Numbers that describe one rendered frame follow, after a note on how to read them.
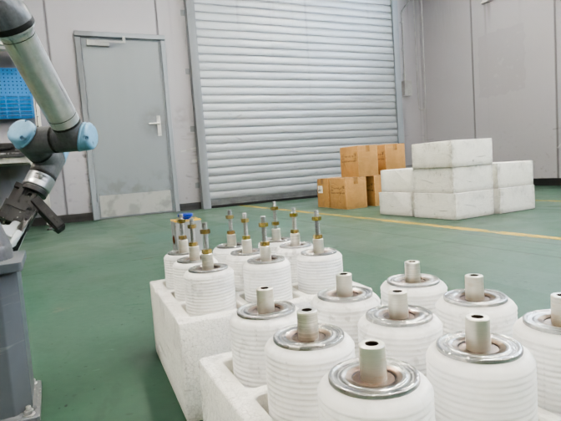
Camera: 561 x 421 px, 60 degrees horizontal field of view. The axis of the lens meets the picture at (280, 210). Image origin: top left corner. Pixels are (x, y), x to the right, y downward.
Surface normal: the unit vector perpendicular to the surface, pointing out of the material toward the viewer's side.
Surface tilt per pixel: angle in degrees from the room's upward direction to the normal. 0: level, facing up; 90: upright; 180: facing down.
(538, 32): 90
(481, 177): 90
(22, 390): 90
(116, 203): 90
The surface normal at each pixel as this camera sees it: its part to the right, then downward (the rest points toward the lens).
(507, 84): -0.90, 0.10
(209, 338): 0.38, 0.05
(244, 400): -0.07, -0.99
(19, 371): 0.94, -0.04
